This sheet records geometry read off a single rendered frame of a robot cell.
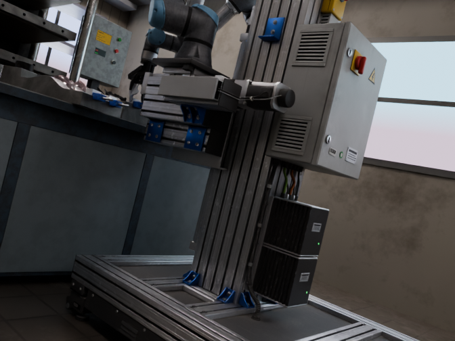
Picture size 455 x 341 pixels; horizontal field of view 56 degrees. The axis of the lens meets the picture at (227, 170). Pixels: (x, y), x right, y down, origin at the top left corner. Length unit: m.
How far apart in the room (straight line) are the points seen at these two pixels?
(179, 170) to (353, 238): 1.69
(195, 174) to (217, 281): 0.93
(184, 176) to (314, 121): 1.12
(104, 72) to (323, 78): 1.90
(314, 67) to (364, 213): 2.16
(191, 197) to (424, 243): 1.73
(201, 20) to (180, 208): 1.10
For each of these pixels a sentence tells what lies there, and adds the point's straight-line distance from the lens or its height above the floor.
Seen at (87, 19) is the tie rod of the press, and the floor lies 1.37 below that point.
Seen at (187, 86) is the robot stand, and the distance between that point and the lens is 1.41.
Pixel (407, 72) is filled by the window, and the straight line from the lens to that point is 3.60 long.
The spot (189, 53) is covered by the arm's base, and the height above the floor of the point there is 1.07.
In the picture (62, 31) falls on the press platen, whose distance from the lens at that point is 2.88.
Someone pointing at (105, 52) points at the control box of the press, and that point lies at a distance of 3.06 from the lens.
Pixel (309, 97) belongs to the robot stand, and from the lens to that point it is 1.44.
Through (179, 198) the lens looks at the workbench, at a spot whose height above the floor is 0.47.
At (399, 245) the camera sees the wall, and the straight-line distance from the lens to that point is 3.39.
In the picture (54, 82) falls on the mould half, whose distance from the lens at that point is 1.98.
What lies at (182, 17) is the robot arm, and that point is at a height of 1.19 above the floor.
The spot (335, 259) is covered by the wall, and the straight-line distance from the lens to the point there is 3.57.
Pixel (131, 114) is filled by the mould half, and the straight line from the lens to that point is 2.12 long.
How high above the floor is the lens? 0.67
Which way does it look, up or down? level
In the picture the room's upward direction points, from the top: 14 degrees clockwise
